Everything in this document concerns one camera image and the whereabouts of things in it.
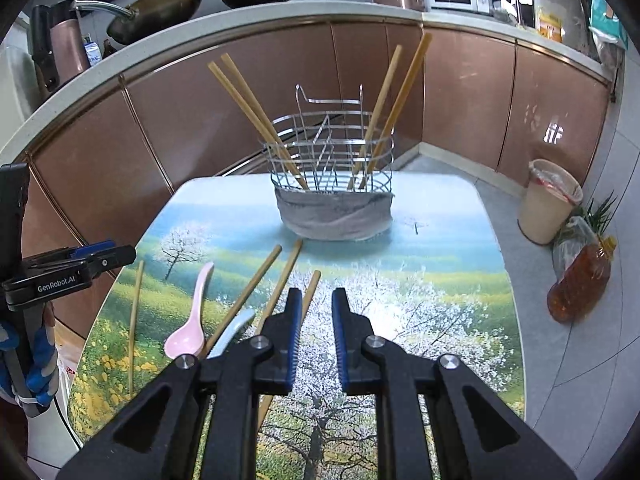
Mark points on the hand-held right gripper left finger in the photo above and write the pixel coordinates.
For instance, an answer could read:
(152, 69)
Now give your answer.
(295, 340)

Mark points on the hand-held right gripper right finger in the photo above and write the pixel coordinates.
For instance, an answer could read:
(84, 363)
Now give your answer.
(340, 340)

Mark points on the light blue ceramic spoon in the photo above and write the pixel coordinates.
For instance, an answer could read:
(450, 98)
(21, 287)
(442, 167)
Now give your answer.
(240, 322)

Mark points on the beige trash bin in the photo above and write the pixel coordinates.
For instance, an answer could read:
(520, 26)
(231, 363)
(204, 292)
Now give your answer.
(545, 210)

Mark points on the yellow packet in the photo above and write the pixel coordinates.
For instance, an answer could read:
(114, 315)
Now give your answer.
(548, 25)

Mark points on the small blue white carton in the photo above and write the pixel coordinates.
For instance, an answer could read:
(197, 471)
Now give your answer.
(92, 54)

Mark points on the cooking oil bottle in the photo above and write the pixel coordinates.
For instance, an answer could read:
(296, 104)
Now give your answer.
(580, 285)

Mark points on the white kitchen countertop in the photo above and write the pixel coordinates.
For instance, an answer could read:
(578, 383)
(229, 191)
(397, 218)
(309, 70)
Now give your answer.
(200, 30)

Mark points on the copper thermos kettle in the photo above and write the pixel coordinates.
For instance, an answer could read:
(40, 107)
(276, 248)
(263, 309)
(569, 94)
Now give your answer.
(70, 45)

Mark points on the bag of green onions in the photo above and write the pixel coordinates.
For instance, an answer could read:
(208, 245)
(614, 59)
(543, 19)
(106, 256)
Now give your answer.
(575, 237)

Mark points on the person's left forearm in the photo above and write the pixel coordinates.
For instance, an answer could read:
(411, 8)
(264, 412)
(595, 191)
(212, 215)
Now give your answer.
(10, 425)

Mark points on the teal tissue pack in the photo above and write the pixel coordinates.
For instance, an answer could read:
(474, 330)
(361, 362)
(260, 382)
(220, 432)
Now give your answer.
(607, 20)

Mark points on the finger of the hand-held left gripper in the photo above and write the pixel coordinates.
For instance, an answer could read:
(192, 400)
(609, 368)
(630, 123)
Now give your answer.
(97, 249)
(112, 260)

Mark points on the person's left hand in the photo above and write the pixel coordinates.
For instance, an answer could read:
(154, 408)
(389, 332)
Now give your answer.
(40, 370)

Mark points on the pink ceramic spoon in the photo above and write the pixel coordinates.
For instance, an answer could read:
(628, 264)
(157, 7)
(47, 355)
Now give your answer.
(185, 340)

